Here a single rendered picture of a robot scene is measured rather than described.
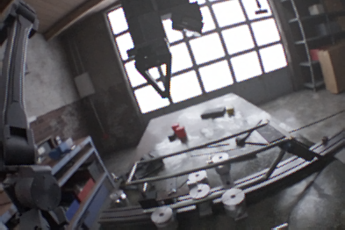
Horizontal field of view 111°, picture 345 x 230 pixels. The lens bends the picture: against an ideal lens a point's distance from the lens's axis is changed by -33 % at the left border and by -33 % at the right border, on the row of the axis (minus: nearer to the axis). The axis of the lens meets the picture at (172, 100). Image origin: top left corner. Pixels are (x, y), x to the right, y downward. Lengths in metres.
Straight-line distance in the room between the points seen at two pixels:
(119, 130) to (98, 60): 1.49
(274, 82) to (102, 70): 3.52
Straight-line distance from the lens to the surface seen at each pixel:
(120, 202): 0.65
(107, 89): 3.61
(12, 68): 0.43
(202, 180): 0.49
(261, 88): 3.81
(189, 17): 0.31
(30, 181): 0.29
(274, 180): 0.51
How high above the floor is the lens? 1.26
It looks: 10 degrees down
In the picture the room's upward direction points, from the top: 19 degrees counter-clockwise
